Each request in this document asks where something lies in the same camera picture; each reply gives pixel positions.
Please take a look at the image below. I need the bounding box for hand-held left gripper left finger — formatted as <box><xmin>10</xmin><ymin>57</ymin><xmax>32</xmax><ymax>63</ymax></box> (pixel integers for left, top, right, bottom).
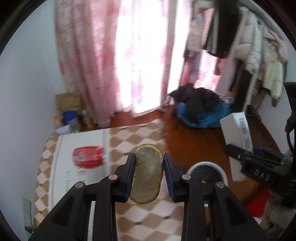
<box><xmin>29</xmin><ymin>152</ymin><xmax>137</xmax><ymax>241</ymax></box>

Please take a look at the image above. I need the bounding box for checkered tablecloth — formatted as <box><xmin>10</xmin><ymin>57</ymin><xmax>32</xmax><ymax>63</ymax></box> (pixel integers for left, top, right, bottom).
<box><xmin>35</xmin><ymin>119</ymin><xmax>185</xmax><ymax>241</ymax></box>

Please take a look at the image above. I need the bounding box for red mat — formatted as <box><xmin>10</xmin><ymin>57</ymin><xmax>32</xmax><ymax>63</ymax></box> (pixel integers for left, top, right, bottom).
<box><xmin>246</xmin><ymin>189</ymin><xmax>274</xmax><ymax>218</ymax></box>

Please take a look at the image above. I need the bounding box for oval scrubbing sponge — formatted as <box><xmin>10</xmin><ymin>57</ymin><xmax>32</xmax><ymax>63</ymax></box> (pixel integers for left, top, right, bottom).
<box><xmin>129</xmin><ymin>144</ymin><xmax>164</xmax><ymax>205</ymax></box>

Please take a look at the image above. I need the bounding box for white long box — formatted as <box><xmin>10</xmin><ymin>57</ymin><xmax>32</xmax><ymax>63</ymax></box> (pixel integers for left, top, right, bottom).
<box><xmin>220</xmin><ymin>112</ymin><xmax>255</xmax><ymax>181</ymax></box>

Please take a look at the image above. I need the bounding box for blue lidded jar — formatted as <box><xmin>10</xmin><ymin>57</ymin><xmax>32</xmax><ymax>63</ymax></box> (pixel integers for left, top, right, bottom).
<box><xmin>63</xmin><ymin>111</ymin><xmax>79</xmax><ymax>132</ymax></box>

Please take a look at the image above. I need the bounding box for white wall socket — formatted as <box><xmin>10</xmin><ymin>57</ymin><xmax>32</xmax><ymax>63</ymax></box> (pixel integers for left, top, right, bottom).
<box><xmin>22</xmin><ymin>198</ymin><xmax>32</xmax><ymax>224</ymax></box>

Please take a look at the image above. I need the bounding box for black jacket with white stripes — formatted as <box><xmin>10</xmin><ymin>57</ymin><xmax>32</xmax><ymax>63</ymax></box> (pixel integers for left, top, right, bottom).
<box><xmin>203</xmin><ymin>0</ymin><xmax>243</xmax><ymax>58</ymax></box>

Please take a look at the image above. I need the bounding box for cream hanging jacket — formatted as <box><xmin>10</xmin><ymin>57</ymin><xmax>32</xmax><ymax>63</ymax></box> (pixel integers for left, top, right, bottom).
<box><xmin>263</xmin><ymin>60</ymin><xmax>286</xmax><ymax>100</ymax></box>

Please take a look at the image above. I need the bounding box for red plastic packet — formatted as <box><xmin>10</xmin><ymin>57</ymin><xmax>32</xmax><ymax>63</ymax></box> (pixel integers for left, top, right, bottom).
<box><xmin>72</xmin><ymin>146</ymin><xmax>107</xmax><ymax>168</ymax></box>

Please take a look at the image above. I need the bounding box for pink fleece robe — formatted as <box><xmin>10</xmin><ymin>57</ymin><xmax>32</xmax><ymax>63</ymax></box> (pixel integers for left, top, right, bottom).
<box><xmin>214</xmin><ymin>56</ymin><xmax>232</xmax><ymax>77</ymax></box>

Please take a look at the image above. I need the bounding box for white puffer jacket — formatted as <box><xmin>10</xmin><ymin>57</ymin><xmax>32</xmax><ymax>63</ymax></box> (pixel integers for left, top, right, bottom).
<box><xmin>236</xmin><ymin>7</ymin><xmax>266</xmax><ymax>73</ymax></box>

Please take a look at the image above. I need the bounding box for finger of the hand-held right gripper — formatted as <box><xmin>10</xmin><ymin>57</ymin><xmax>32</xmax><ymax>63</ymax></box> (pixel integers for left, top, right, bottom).
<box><xmin>224</xmin><ymin>143</ymin><xmax>255</xmax><ymax>163</ymax></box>
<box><xmin>254</xmin><ymin>148</ymin><xmax>284</xmax><ymax>161</ymax></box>

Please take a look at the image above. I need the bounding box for pink floral curtain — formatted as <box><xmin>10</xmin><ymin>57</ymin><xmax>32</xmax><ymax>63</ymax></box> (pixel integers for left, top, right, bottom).
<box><xmin>54</xmin><ymin>0</ymin><xmax>234</xmax><ymax>126</ymax></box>

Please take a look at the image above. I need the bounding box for blue cloth bundle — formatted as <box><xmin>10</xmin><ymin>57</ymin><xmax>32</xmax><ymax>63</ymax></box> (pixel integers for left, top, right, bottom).
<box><xmin>172</xmin><ymin>102</ymin><xmax>232</xmax><ymax>129</ymax></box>

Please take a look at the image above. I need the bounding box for clear bottle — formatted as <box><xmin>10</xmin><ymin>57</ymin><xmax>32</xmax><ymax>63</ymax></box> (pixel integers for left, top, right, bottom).
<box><xmin>82</xmin><ymin>110</ymin><xmax>94</xmax><ymax>130</ymax></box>

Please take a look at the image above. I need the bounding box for white patterned garment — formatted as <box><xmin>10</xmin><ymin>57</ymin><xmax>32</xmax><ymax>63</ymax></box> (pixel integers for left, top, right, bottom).
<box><xmin>185</xmin><ymin>7</ymin><xmax>215</xmax><ymax>52</ymax></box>

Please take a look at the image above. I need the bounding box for pile of dark clothes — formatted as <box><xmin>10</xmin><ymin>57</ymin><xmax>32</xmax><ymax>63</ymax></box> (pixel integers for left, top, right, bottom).
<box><xmin>170</xmin><ymin>84</ymin><xmax>222</xmax><ymax>116</ymax></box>

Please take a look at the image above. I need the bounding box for brown cardboard box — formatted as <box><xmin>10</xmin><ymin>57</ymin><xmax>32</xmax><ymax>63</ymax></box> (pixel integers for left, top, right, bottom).
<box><xmin>55</xmin><ymin>91</ymin><xmax>81</xmax><ymax>114</ymax></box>

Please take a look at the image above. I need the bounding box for white trash bin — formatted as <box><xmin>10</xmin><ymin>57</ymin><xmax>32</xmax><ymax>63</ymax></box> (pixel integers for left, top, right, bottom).
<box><xmin>186</xmin><ymin>162</ymin><xmax>229</xmax><ymax>189</ymax></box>

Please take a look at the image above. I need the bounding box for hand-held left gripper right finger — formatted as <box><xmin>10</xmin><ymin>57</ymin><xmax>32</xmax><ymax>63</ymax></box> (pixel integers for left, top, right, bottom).
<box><xmin>163</xmin><ymin>152</ymin><xmax>260</xmax><ymax>241</ymax></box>

